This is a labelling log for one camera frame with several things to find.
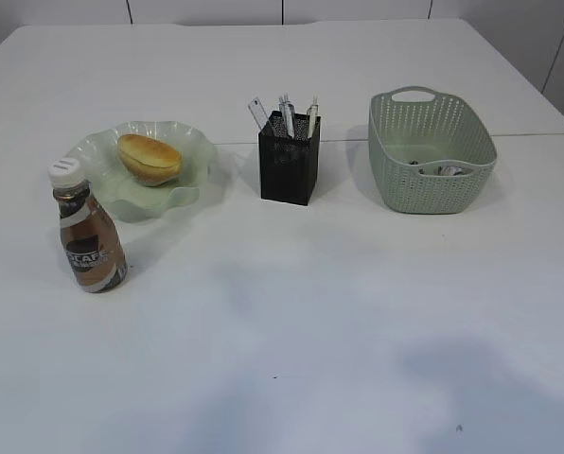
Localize white blue-grip pen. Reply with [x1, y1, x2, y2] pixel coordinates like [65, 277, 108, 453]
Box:
[307, 96, 319, 139]

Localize yellow-green pen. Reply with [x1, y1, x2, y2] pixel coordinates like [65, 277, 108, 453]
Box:
[283, 94, 295, 138]

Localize clear plastic ruler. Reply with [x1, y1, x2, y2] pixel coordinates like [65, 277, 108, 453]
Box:
[248, 96, 269, 131]

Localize blue-grey pen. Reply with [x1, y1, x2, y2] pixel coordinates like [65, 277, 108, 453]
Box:
[278, 96, 287, 120]

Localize yellow bread roll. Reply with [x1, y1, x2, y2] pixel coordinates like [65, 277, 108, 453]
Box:
[117, 134, 184, 186]

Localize large paper ball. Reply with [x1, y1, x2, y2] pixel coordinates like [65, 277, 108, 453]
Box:
[418, 165, 471, 177]

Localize brown plastic drink bottle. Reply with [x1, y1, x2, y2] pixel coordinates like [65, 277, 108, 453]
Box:
[48, 157, 128, 293]

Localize black mesh pen holder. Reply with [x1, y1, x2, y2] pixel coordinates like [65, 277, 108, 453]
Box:
[258, 111, 321, 205]

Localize green wavy glass plate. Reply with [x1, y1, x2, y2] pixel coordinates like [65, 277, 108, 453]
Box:
[67, 121, 218, 222]

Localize green woven plastic basket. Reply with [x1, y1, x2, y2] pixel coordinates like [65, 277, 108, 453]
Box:
[368, 86, 498, 215]

